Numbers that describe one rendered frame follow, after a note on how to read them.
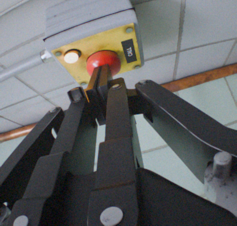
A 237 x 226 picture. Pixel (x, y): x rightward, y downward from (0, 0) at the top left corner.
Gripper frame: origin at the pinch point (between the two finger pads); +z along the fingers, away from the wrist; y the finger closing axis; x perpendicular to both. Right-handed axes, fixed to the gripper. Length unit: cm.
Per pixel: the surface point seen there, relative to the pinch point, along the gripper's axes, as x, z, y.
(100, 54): 2.4, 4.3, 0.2
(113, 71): 0.1, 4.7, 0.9
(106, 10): 6.8, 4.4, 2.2
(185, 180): -32.4, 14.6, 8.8
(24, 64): 4.3, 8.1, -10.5
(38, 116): -11.6, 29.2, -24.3
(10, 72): 4.1, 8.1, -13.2
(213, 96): -19.5, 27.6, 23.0
